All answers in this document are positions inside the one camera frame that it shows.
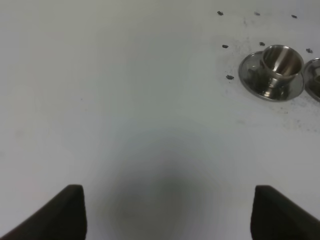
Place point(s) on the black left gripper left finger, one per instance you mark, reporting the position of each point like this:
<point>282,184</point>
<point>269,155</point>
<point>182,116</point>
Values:
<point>62,218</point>

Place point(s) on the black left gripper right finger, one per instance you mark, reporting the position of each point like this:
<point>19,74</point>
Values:
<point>276,217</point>

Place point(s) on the left stainless steel saucer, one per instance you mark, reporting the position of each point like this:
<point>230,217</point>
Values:
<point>257,83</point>

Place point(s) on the stainless steel saucer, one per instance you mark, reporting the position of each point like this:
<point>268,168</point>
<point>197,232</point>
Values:
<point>311,75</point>
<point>257,83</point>

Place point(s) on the right stainless steel saucer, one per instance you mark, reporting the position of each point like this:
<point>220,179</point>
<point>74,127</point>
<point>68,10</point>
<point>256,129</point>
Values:
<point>311,75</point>

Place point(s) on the left stainless steel teacup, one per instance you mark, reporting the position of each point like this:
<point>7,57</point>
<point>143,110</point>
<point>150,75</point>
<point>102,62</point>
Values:
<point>280,64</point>

